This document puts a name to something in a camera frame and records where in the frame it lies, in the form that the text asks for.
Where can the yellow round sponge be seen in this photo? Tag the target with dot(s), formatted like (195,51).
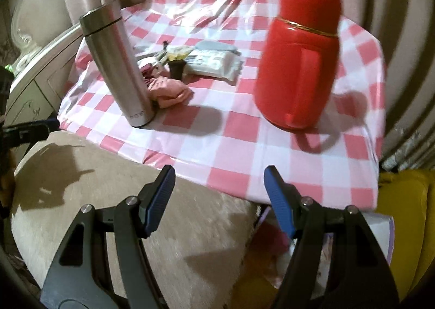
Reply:
(179,52)

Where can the yellow cushion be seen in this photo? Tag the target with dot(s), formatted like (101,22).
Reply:
(408,197)

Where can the pink cloth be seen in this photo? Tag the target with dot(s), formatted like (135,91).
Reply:
(162,89)

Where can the light blue plush pouch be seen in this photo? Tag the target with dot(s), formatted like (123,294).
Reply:
(217,46)

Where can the white printed tissue pack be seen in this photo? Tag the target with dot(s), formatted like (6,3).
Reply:
(215,63)

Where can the steel thermos bottle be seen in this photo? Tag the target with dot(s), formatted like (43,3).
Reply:
(110,48)

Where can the red plastic thermos jug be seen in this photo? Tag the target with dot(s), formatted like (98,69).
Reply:
(298,63)

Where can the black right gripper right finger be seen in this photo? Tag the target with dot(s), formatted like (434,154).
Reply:
(359,275)

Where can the red white checkered tablecloth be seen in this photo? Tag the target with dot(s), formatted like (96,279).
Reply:
(219,138)

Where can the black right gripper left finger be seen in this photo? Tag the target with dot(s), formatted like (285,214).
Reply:
(79,275)

